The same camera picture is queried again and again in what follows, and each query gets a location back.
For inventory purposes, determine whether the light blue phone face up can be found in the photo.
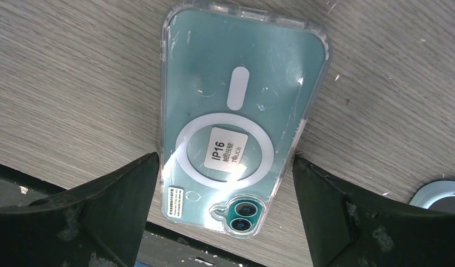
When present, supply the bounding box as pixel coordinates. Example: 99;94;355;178
409;181;455;214

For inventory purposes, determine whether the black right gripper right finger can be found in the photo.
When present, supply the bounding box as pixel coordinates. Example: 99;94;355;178
293;156;455;266

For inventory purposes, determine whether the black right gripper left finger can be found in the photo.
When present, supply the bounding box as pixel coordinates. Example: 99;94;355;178
0;152;160;266

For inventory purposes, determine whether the teal phone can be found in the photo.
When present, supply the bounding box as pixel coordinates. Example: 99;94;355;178
160;1;332;239

